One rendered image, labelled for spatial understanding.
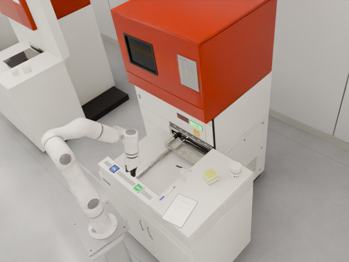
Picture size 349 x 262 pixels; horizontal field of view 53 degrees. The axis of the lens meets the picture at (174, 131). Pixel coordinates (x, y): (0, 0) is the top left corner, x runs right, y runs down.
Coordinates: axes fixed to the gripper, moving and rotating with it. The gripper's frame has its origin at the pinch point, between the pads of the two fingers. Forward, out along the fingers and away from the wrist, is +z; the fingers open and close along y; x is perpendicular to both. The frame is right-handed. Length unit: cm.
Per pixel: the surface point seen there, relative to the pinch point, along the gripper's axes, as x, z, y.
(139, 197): 6.7, 16.0, 0.7
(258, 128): 16, 13, -119
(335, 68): 32, -19, -207
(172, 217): 33.6, 14.6, -2.2
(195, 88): 9, -48, -44
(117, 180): -16.6, 16.8, 1.0
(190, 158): 4, 13, -50
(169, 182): 3.3, 24.0, -29.2
